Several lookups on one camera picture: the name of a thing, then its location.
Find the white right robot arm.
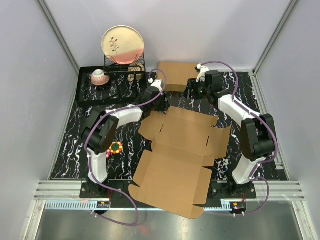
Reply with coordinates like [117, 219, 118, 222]
[183, 70, 278, 199]

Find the pink flower coaster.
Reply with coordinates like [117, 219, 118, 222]
[106, 149, 111, 158]

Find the beige and pink plate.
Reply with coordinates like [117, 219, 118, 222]
[101, 25, 145, 65]

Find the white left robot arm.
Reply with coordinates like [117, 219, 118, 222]
[81, 84, 170, 198]

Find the closed brown cardboard box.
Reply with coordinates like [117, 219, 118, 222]
[158, 61, 198, 93]

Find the pink ceramic bowl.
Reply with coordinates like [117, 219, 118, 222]
[90, 69, 110, 86]

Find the beige cup in rack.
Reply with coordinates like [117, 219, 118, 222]
[127, 62, 146, 83]

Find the orange flower coaster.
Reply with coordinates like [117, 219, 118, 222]
[109, 141, 123, 154]

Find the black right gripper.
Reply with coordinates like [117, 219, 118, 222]
[181, 78, 211, 101]

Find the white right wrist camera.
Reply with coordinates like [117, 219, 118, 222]
[195, 63, 209, 83]

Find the black wire tray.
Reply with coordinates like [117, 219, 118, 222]
[75, 66, 148, 107]

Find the black wire plate rack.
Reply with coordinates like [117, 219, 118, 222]
[103, 53, 146, 75]

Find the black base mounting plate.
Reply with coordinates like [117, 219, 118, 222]
[79, 179, 257, 210]

